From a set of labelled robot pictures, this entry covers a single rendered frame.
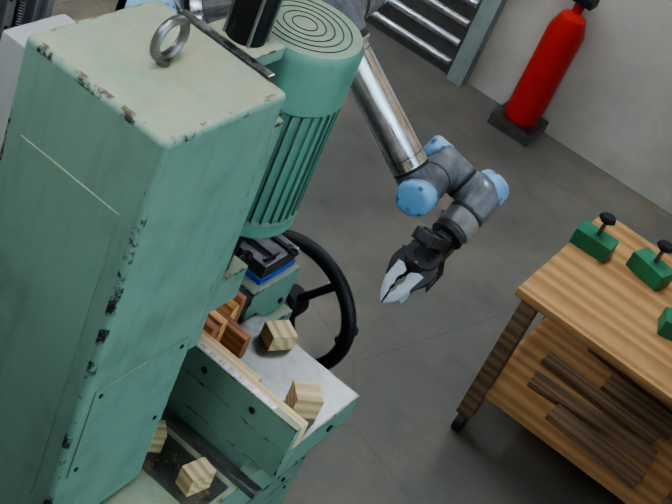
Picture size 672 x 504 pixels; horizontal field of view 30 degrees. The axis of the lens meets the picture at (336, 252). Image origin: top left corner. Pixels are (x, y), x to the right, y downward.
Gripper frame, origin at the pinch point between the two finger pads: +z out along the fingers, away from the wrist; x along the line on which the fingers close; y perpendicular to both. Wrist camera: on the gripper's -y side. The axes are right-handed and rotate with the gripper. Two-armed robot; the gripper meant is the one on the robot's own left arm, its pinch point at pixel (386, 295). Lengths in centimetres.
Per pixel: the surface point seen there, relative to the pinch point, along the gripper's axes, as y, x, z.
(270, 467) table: -29, -14, 46
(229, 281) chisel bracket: -45, 7, 32
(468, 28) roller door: 175, 101, -180
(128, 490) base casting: -33, -1, 63
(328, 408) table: -26.2, -13.6, 32.0
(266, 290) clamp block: -27.4, 7.7, 23.3
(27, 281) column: -79, 11, 59
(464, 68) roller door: 185, 95, -170
